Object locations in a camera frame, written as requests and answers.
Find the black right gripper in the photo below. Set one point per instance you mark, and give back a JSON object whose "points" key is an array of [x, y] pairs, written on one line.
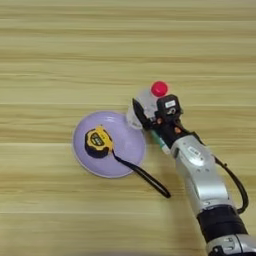
{"points": [[168, 128]]}

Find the clear bottle red cap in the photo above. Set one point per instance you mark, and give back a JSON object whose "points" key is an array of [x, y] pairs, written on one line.
{"points": [[148, 100]]}

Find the green white glue stick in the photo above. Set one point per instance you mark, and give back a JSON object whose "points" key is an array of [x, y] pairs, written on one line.
{"points": [[160, 143]]}

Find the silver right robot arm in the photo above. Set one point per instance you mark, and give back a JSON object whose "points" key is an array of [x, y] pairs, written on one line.
{"points": [[206, 180]]}

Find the purple round plate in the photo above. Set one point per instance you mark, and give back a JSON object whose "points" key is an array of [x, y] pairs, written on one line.
{"points": [[126, 146]]}

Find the yellow black tape measure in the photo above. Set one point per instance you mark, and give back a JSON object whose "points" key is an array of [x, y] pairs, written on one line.
{"points": [[96, 141]]}

